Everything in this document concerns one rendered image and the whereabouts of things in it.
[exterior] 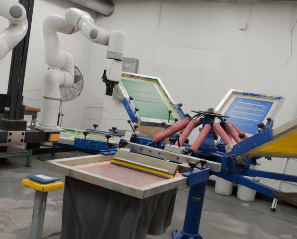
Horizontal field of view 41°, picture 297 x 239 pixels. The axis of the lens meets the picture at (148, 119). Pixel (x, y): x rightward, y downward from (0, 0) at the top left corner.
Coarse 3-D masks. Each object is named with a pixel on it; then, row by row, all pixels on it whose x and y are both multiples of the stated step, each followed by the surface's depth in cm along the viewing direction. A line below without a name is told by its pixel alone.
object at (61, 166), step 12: (84, 156) 227; (96, 156) 233; (108, 156) 244; (48, 168) 199; (60, 168) 195; (72, 168) 193; (84, 180) 188; (96, 180) 184; (108, 180) 181; (168, 180) 199; (180, 180) 206; (120, 192) 178; (132, 192) 175; (144, 192) 174; (156, 192) 184
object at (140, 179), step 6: (126, 174) 215; (132, 174) 217; (138, 174) 219; (144, 174) 222; (150, 174) 224; (180, 174) 237; (120, 180) 199; (126, 180) 201; (132, 180) 203; (138, 180) 205; (144, 180) 207; (150, 180) 209; (156, 180) 211; (162, 180) 213; (138, 186) 192
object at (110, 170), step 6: (78, 168) 211; (84, 168) 213; (90, 168) 215; (96, 168) 217; (102, 168) 219; (108, 168) 222; (114, 168) 224; (120, 168) 227; (126, 168) 229; (96, 174) 204; (102, 174) 206; (108, 174) 208; (114, 174) 210; (120, 174) 212
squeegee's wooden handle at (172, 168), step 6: (120, 150) 240; (114, 156) 238; (120, 156) 236; (126, 156) 235; (132, 156) 234; (138, 156) 233; (144, 156) 232; (138, 162) 230; (144, 162) 229; (150, 162) 228; (156, 162) 227; (162, 162) 225; (168, 162) 225; (162, 168) 222; (168, 168) 221; (174, 168) 220; (168, 174) 220; (174, 174) 220
